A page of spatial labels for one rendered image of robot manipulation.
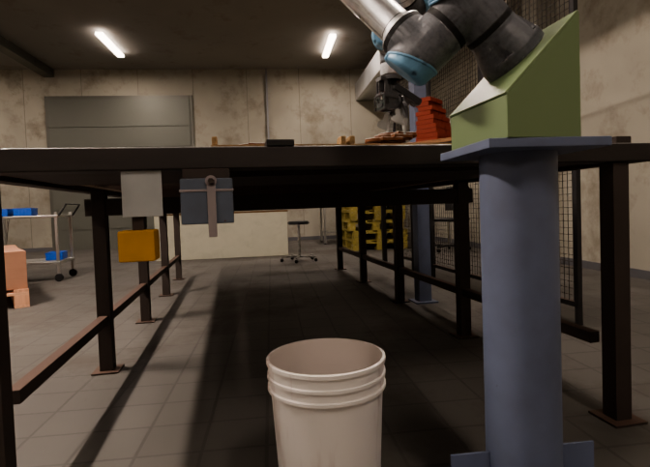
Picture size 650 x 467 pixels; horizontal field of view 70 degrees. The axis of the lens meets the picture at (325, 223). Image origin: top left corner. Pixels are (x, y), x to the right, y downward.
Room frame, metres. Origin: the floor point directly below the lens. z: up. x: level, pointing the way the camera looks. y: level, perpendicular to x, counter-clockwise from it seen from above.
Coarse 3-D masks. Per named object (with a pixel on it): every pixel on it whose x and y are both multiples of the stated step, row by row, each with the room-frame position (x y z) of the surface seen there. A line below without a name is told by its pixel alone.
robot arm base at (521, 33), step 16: (512, 16) 1.02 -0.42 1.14; (496, 32) 1.02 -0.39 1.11; (512, 32) 1.01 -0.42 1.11; (528, 32) 1.01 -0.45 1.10; (480, 48) 1.05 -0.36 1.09; (496, 48) 1.03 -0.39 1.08; (512, 48) 1.01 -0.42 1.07; (528, 48) 1.00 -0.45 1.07; (480, 64) 1.08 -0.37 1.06; (496, 64) 1.04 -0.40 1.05; (512, 64) 1.02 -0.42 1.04
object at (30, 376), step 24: (96, 192) 2.15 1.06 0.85; (96, 216) 2.15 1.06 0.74; (96, 240) 2.15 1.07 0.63; (96, 264) 2.15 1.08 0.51; (144, 264) 3.13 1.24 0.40; (168, 264) 4.15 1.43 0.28; (96, 288) 2.15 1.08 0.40; (144, 288) 3.05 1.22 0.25; (168, 288) 4.12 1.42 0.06; (120, 312) 2.39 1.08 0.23; (144, 312) 3.13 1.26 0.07; (48, 360) 1.51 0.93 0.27; (24, 384) 1.30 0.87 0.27
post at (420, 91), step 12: (408, 84) 3.52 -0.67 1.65; (420, 96) 3.44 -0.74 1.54; (420, 216) 3.43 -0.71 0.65; (420, 228) 3.43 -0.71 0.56; (420, 240) 3.43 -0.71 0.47; (420, 252) 3.43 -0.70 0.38; (420, 264) 3.43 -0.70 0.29; (420, 288) 3.43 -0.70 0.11; (420, 300) 3.43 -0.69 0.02; (432, 300) 3.46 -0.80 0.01
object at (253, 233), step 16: (192, 224) 7.22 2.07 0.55; (208, 224) 7.25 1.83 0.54; (224, 224) 7.28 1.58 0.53; (240, 224) 7.31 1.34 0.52; (256, 224) 7.34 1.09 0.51; (272, 224) 7.37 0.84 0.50; (192, 240) 7.22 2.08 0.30; (208, 240) 7.25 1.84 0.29; (224, 240) 7.28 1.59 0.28; (240, 240) 7.31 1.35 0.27; (256, 240) 7.34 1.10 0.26; (272, 240) 7.37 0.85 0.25; (160, 256) 7.15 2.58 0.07; (192, 256) 7.22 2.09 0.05; (208, 256) 7.24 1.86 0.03; (224, 256) 7.28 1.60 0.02; (240, 256) 7.31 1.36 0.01
